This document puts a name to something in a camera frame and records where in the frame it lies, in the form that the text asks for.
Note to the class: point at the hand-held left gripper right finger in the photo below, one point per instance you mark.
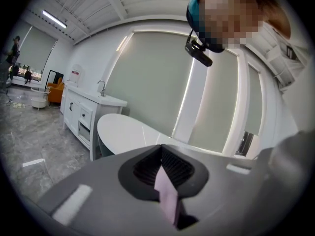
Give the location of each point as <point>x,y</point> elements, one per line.
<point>216,193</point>

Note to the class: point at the chrome tub filler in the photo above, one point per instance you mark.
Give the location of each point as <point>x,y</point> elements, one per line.
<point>246,142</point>

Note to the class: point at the black rectangular frame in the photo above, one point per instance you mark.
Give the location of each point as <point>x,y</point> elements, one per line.
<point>50,74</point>

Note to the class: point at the round glass side table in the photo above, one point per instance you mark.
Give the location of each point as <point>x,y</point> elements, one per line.
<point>40,90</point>

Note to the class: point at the white bathtub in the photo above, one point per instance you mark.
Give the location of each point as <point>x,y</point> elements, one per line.
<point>123,131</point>

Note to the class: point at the person's head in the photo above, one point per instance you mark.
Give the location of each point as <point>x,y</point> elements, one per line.
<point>231,18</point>

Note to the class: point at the white arched sign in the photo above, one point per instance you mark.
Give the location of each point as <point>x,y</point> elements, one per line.
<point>76,74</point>

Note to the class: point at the black head camera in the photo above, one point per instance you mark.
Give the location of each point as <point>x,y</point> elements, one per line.
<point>198,53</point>

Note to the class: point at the cream sweatshirt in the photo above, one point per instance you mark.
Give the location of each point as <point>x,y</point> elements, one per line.
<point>290,102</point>

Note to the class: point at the white vanity cabinet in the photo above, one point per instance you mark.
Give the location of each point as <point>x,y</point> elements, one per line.
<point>73,112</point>

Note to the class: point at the chrome faucet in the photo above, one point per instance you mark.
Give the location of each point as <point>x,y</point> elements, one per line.
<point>102,88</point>

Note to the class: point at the round white side table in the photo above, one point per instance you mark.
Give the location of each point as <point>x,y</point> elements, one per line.
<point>39,102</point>

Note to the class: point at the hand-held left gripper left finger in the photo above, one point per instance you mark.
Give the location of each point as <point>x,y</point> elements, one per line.
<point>103,200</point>

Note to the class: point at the ceiling tube light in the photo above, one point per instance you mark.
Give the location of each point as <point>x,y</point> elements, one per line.
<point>54,19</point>

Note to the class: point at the pink cloth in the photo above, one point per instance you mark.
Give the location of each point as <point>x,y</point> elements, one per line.
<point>167,198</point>

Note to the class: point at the grey roller blind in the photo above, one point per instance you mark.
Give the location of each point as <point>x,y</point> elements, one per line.
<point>253,102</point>
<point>147,82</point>
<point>37,50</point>
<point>216,107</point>

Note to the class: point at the orange armchair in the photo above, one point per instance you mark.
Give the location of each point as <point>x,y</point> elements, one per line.
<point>55,95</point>

